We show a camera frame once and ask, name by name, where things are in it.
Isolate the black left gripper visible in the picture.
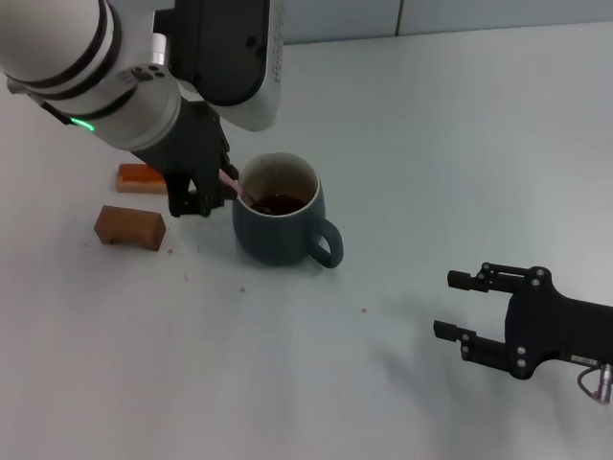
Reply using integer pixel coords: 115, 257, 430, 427
130, 99, 239, 219

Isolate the dark coffee liquid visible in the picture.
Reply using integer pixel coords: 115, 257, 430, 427
247, 193, 307, 216

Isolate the dark grey ceramic mug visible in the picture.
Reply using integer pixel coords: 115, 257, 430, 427
231, 151, 345, 269

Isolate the brown wooden notched block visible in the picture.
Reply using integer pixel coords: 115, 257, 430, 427
93, 204, 167, 252

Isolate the light wooden block orange stained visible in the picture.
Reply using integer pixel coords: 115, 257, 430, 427
116, 163, 168, 195

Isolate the pink handled metal spoon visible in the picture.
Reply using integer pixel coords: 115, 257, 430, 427
219, 167, 262, 212

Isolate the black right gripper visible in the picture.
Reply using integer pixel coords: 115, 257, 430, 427
432, 261, 613, 381

